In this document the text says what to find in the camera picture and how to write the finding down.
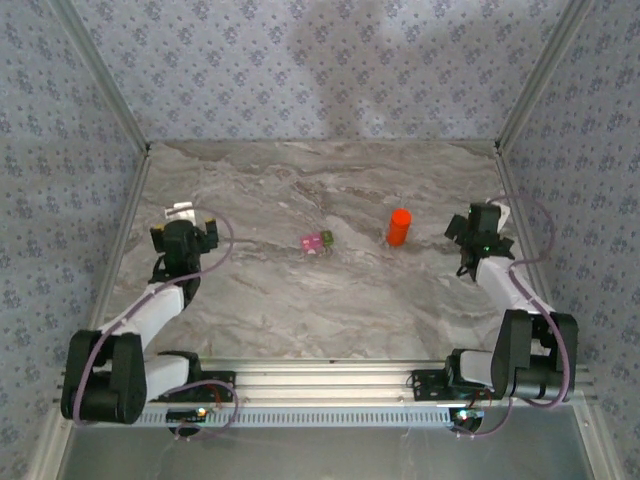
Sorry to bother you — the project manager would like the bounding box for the orange pill bottle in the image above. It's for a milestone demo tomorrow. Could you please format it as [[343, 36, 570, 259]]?
[[386, 222, 412, 248]]

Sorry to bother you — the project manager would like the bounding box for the pink green pill organizer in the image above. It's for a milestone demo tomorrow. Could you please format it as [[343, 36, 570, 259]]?
[[298, 229, 336, 258]]

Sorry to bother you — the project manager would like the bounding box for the small circuit board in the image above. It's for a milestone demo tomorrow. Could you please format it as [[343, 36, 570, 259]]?
[[166, 407, 209, 422], [448, 407, 486, 424]]

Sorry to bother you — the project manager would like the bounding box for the grey metal sheet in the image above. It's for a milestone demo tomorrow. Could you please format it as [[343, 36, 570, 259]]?
[[54, 405, 601, 480]]

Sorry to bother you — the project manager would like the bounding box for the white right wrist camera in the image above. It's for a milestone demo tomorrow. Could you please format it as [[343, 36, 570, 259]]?
[[493, 196, 513, 234]]

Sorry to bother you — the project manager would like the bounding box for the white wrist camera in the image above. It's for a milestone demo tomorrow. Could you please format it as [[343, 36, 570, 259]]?
[[493, 196, 513, 234], [163, 200, 198, 225]]

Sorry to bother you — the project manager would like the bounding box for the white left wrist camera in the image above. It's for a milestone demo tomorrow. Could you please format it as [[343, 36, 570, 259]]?
[[163, 200, 198, 225]]

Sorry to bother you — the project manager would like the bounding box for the aluminium side rail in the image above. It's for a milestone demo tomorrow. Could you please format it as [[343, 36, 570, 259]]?
[[74, 147, 154, 369], [493, 144, 572, 365]]

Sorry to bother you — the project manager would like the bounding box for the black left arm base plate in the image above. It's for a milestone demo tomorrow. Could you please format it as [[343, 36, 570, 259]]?
[[145, 370, 237, 403]]

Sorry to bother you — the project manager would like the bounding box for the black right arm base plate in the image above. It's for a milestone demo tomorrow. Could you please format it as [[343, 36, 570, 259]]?
[[410, 369, 503, 401]]

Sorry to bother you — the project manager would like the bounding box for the aluminium corner post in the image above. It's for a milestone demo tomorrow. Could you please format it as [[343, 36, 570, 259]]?
[[493, 0, 600, 154], [48, 0, 153, 154]]

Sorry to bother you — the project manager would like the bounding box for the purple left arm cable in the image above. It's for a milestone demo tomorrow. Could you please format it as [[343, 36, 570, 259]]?
[[69, 206, 252, 444]]

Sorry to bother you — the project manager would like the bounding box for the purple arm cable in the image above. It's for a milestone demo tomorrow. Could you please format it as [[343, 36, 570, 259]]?
[[452, 194, 574, 439], [69, 206, 252, 444]]

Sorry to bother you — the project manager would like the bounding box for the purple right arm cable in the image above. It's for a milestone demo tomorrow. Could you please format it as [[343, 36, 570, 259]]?
[[452, 194, 574, 439]]

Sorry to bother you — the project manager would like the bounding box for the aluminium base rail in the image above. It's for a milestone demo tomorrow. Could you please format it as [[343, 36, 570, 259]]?
[[52, 357, 599, 406]]

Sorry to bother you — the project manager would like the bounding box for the grey slotted cable duct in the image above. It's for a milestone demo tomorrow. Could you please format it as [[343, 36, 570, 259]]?
[[73, 405, 454, 430]]

